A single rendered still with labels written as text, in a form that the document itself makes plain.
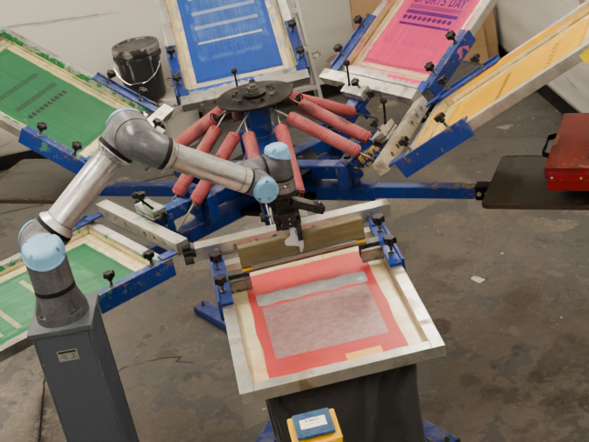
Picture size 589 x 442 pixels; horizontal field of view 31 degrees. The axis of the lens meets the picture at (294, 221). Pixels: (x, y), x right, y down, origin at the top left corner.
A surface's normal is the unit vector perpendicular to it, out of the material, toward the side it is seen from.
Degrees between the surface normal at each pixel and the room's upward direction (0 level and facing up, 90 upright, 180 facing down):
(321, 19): 90
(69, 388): 90
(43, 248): 8
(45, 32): 90
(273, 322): 0
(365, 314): 0
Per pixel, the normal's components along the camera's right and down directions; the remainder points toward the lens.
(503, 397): -0.17, -0.88
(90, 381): 0.06, 0.44
